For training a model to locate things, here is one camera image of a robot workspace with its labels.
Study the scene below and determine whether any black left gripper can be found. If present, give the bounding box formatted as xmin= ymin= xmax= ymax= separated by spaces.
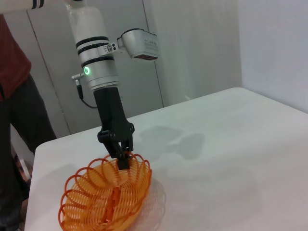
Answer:
xmin=93 ymin=87 xmax=135 ymax=170

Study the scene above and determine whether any orange wire basket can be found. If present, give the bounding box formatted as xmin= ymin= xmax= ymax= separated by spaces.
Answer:
xmin=58 ymin=152 xmax=153 ymax=231

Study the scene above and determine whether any grey cabinet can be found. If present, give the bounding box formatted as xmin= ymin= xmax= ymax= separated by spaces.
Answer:
xmin=4 ymin=0 xmax=166 ymax=154

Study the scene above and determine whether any person in red shirt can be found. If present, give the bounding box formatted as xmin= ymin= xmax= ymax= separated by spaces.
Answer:
xmin=0 ymin=13 xmax=58 ymax=231

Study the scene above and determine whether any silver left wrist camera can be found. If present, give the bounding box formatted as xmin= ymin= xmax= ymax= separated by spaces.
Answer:
xmin=117 ymin=28 xmax=161 ymax=61

